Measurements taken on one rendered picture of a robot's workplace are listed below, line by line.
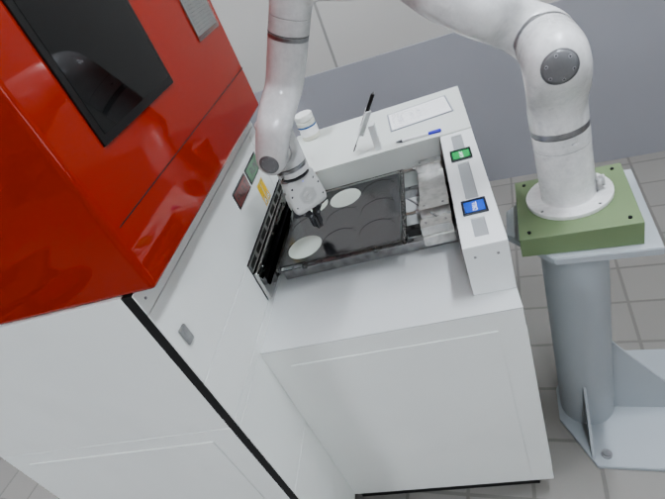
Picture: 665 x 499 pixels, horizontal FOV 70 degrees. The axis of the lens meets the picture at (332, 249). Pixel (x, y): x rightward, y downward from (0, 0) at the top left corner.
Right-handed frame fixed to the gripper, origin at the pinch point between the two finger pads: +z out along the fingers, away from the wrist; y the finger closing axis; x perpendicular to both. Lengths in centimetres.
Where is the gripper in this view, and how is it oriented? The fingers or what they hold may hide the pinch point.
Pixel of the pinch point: (316, 220)
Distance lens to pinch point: 132.7
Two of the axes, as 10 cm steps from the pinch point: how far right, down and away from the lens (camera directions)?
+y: 8.0, -5.5, 2.5
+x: -5.0, -3.5, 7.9
